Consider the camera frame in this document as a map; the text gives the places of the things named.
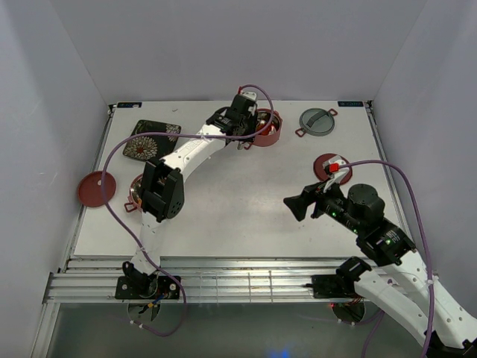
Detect red sausage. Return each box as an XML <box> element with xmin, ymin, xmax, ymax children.
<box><xmin>260</xmin><ymin>125</ymin><xmax>273</xmax><ymax>136</ymax></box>

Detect purple cable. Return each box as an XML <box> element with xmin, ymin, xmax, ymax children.
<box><xmin>335</xmin><ymin>160</ymin><xmax>435</xmax><ymax>358</ymax></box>
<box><xmin>100</xmin><ymin>84</ymin><xmax>276</xmax><ymax>338</ymax></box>

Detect dark red lid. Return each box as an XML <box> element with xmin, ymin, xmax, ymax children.
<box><xmin>77</xmin><ymin>171</ymin><xmax>116</xmax><ymax>208</ymax></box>
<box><xmin>313</xmin><ymin>153</ymin><xmax>353</xmax><ymax>185</ymax></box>

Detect grey lid with handle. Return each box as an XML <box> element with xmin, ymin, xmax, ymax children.
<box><xmin>295</xmin><ymin>108</ymin><xmax>338</xmax><ymax>137</ymax></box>

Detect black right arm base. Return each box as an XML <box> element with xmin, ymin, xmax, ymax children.
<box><xmin>311</xmin><ymin>274</ymin><xmax>355</xmax><ymax>298</ymax></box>

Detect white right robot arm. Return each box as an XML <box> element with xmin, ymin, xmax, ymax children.
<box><xmin>283</xmin><ymin>182</ymin><xmax>476</xmax><ymax>357</ymax></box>

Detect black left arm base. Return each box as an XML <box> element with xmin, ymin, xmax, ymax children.
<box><xmin>114</xmin><ymin>275</ymin><xmax>181</xmax><ymax>301</ymax></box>

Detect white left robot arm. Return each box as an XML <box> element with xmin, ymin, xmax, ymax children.
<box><xmin>123</xmin><ymin>91</ymin><xmax>257</xmax><ymax>298</ymax></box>

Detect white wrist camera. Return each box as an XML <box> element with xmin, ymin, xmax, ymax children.
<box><xmin>240</xmin><ymin>91</ymin><xmax>257</xmax><ymax>102</ymax></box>
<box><xmin>323</xmin><ymin>159</ymin><xmax>350</xmax><ymax>193</ymax></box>

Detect black patterned square plate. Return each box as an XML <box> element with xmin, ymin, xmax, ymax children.
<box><xmin>122</xmin><ymin>119</ymin><xmax>182</xmax><ymax>162</ymax></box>

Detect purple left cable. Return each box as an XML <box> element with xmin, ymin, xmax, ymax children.
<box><xmin>100</xmin><ymin>84</ymin><xmax>276</xmax><ymax>338</ymax></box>

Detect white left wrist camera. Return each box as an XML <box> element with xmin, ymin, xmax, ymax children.
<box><xmin>240</xmin><ymin>91</ymin><xmax>257</xmax><ymax>102</ymax></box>

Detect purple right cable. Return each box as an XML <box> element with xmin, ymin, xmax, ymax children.
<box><xmin>335</xmin><ymin>160</ymin><xmax>435</xmax><ymax>358</ymax></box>

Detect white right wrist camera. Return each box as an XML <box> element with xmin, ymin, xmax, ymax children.
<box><xmin>323</xmin><ymin>159</ymin><xmax>350</xmax><ymax>193</ymax></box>

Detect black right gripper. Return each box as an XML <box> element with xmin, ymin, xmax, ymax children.
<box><xmin>282</xmin><ymin>175</ymin><xmax>362</xmax><ymax>235</ymax></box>

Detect pink steel-lined bowl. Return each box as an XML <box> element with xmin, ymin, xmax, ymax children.
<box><xmin>124</xmin><ymin>175</ymin><xmax>142</xmax><ymax>213</ymax></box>
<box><xmin>238</xmin><ymin>107</ymin><xmax>284</xmax><ymax>151</ymax></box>

